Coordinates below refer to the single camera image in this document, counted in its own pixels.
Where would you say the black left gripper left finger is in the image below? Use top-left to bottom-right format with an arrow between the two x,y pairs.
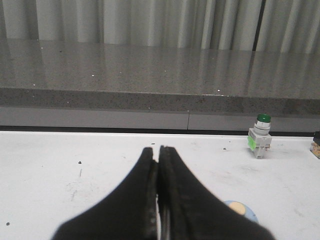
52,147 -> 158,240

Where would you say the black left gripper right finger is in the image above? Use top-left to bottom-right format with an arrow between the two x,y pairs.
158,146 -> 274,240

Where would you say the grey stone ledge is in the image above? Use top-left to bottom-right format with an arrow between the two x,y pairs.
0,38 -> 320,132

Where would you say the grey curtain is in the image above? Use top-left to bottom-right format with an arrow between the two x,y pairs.
0,0 -> 320,54

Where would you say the green pushbutton switch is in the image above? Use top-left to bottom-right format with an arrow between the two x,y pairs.
247,113 -> 272,159

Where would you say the black selector switch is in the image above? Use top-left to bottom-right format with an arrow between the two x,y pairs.
310,131 -> 320,159

